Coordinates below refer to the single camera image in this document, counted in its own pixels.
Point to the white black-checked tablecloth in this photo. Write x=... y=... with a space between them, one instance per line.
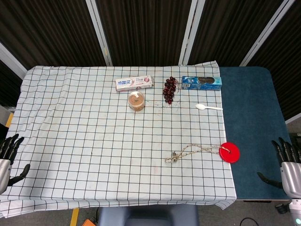
x=94 y=141

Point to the white partition frame post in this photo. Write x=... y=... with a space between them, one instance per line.
x=11 y=58
x=100 y=33
x=268 y=33
x=190 y=33

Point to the red disc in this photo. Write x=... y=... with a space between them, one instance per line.
x=231 y=155

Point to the black caster wheel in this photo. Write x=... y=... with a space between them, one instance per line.
x=281 y=208

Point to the dark red grape bunch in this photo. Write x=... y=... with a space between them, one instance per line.
x=169 y=90

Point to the white pink toothpaste box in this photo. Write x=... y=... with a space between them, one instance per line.
x=134 y=83

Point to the orange object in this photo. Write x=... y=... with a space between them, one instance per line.
x=89 y=223

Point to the blue-grey chair seat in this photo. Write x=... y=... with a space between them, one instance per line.
x=148 y=216

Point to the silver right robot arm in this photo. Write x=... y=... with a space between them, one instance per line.
x=296 y=213

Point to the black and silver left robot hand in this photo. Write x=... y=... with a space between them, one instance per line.
x=4 y=174

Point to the blue cookie box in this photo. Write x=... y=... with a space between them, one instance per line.
x=202 y=83

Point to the clear jar of rubber bands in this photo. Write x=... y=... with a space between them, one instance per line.
x=136 y=101

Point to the white plastic spoon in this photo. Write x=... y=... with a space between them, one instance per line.
x=201 y=107

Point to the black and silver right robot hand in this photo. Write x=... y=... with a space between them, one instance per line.
x=291 y=176

